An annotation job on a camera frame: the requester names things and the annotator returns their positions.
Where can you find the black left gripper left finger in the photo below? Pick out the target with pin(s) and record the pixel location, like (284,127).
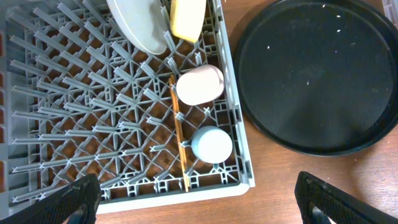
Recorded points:
(75,203)

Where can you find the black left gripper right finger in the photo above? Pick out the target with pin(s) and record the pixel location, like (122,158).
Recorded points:
(320,202)

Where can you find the wooden chopstick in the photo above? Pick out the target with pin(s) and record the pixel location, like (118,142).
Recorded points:
(179,133)

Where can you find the blue plastic cup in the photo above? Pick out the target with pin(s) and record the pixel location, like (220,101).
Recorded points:
(211,144)

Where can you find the pink plastic cup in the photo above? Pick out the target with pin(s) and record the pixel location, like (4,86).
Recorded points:
(200,85)

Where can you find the white round plate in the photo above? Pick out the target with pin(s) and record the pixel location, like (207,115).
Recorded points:
(142,23)

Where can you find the yellow bowl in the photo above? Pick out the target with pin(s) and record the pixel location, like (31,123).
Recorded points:
(186,19)

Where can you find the grey dishwasher rack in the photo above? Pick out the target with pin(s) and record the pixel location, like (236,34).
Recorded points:
(78,98)

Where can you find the round black tray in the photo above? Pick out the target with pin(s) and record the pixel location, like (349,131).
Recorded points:
(319,77)

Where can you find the clear plastic bin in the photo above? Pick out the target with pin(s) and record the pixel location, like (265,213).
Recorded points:
(391,11)

